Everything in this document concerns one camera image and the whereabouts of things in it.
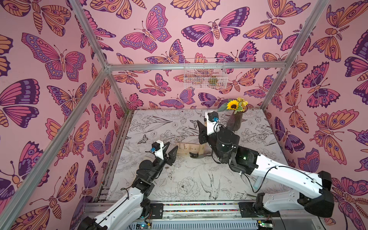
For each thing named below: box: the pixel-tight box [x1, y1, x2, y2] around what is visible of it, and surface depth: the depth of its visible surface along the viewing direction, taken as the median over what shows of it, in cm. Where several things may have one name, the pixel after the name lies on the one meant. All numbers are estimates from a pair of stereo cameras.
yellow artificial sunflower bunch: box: [217, 97, 249, 115], surface depth 92 cm
